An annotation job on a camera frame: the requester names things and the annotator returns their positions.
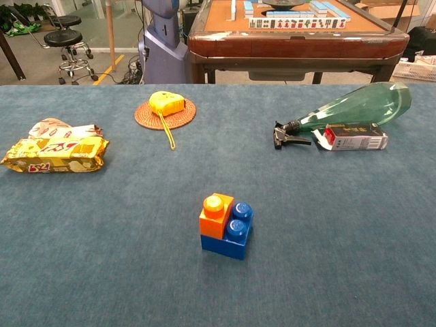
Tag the orange toy block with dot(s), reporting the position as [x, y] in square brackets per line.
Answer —
[213, 223]

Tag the blue toy block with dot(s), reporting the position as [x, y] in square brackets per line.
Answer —
[225, 247]

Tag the round woven coaster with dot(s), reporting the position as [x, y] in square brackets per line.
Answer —
[184, 119]

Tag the yellow tape measure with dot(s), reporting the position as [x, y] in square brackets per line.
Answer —
[167, 102]

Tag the brown mahjong table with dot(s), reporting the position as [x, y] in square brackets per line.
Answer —
[289, 46]

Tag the grey white cardboard box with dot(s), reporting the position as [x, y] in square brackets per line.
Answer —
[357, 140]

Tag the green spray bottle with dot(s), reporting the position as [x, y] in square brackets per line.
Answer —
[357, 105]

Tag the upright white mahjong tile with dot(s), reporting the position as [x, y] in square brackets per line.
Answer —
[232, 8]

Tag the small blue mahjong tile stack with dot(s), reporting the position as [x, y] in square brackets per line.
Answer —
[248, 8]

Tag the face-up mahjong tile row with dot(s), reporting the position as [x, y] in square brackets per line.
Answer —
[296, 23]

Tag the yellow snack package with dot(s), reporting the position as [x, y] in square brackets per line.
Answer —
[54, 156]

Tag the short blue mahjong tile row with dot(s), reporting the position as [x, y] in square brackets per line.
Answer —
[289, 14]

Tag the wooden pole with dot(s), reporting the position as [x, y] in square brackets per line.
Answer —
[110, 34]

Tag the white red snack package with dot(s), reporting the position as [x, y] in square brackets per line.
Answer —
[51, 127]

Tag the black dish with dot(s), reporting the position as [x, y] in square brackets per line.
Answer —
[284, 3]

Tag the long blue mahjong tile stack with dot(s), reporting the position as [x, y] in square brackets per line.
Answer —
[328, 8]

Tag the black stool with backrest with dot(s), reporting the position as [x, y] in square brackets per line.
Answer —
[63, 36]

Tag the black round stool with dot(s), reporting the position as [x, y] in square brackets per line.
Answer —
[66, 20]

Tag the white plastic basket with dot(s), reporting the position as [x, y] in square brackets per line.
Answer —
[415, 71]

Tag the dark table leg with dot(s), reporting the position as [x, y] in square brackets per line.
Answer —
[13, 61]

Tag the black rod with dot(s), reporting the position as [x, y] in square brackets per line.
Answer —
[399, 15]

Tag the black bag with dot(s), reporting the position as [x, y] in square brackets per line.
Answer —
[422, 41]

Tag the green plants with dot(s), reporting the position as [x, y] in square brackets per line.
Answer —
[20, 13]

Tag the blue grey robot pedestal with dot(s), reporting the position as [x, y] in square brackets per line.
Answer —
[163, 58]

